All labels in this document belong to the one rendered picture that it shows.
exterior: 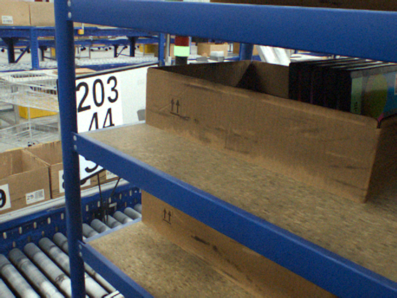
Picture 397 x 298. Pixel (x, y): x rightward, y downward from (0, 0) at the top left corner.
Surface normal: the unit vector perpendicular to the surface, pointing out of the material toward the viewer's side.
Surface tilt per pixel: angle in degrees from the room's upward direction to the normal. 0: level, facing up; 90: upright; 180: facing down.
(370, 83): 82
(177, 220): 91
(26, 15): 90
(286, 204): 0
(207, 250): 92
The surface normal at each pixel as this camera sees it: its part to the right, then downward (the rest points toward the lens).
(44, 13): 0.70, 0.28
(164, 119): -0.70, 0.22
